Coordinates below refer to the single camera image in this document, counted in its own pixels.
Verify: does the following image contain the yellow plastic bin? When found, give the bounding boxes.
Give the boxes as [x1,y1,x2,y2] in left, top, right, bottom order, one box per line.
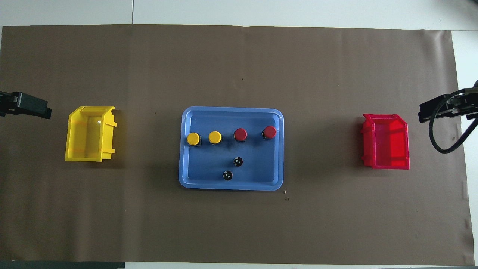
[65,106,117,162]

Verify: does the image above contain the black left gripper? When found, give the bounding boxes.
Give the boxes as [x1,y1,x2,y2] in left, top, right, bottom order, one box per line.
[0,91,52,120]

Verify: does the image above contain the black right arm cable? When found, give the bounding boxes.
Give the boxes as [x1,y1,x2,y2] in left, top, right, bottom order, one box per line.
[428,90,478,154]

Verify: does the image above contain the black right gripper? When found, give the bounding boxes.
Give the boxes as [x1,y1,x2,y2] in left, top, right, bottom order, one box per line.
[418,86,478,123]

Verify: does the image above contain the blue plastic tray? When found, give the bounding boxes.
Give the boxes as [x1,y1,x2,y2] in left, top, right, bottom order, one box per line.
[179,106,284,191]

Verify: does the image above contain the brown paper table mat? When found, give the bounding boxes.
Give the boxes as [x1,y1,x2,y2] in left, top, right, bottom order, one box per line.
[0,24,475,266]

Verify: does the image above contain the red plastic bin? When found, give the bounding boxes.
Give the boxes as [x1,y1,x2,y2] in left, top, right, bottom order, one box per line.
[361,114,410,170]

